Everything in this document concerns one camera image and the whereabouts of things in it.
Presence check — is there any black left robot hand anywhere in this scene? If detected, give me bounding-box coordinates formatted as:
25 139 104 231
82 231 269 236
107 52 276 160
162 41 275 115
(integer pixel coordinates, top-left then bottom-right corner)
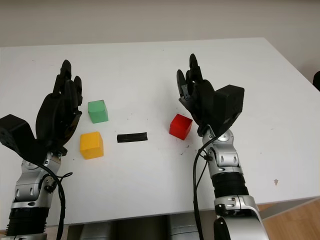
34 59 84 157

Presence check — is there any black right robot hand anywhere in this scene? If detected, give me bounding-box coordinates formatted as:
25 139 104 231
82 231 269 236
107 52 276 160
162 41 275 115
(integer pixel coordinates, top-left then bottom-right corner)
176 53 221 137

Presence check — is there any red wooden block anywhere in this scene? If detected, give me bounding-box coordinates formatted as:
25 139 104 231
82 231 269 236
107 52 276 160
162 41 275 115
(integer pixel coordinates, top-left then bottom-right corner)
168 113 193 141

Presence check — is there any green wooden block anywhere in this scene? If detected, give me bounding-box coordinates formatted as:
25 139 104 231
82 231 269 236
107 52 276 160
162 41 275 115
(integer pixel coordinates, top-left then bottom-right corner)
87 99 109 125

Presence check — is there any yellow wooden block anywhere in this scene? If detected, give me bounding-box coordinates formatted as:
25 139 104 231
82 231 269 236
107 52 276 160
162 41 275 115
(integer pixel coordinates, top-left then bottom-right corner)
79 131 104 160

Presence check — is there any black tape strip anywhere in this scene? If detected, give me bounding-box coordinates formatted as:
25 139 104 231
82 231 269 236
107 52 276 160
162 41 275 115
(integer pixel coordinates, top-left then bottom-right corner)
116 131 149 144

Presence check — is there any black object at room edge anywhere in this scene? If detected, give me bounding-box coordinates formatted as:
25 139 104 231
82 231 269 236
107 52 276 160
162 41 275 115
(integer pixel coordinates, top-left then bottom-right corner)
312 71 320 92

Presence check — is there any grey robot torso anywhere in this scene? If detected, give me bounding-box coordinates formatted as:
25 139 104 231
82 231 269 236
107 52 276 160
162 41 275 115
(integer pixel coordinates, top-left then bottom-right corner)
74 213 201 240

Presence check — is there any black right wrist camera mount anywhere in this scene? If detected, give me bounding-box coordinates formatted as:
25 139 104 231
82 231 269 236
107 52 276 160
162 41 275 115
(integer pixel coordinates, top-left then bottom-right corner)
213 84 245 137

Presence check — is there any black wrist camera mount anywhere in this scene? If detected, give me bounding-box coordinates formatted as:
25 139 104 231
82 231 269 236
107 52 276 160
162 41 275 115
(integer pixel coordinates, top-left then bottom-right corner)
213 84 245 137
0 114 39 165

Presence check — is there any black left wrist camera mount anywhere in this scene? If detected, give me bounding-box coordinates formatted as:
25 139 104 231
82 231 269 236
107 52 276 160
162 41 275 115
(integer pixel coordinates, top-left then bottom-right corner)
0 114 39 165

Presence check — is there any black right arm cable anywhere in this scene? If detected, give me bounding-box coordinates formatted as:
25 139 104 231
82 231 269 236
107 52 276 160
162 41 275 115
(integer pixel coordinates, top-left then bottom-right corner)
192 136 218 240

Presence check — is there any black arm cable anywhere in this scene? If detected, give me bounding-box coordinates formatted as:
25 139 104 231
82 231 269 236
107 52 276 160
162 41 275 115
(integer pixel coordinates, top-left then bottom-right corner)
41 162 74 240
192 136 218 240

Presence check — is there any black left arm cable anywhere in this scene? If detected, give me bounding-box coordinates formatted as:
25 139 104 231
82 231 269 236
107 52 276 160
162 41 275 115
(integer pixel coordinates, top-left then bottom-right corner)
41 162 74 240

